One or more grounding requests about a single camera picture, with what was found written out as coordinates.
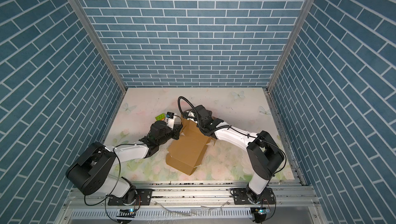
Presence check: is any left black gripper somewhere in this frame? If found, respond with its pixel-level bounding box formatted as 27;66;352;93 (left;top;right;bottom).
157;123;184;147

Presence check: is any brown cardboard box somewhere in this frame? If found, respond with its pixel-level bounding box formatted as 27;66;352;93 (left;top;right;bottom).
166;118;212;176

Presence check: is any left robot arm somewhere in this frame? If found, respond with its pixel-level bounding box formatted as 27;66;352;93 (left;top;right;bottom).
66;120;183;205

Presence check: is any green orange toy brick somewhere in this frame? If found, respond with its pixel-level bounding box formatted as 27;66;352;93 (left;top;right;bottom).
155;113;166;121

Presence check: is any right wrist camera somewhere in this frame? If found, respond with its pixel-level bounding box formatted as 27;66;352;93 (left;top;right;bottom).
183;109;196;120

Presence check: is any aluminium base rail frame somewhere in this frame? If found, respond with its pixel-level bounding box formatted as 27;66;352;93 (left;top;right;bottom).
56;183;326;224

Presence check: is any white slotted cable duct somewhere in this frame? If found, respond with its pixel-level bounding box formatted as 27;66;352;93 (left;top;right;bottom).
71;207;252;220

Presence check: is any left corner aluminium post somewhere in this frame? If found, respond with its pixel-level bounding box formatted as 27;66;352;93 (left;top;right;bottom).
68;0;127;95

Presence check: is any corner aluminium post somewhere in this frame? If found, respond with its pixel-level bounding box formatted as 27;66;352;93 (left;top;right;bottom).
267;0;314;93
68;0;127;95

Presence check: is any right corner aluminium post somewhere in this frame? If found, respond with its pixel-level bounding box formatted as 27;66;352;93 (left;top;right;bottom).
267;0;314;93

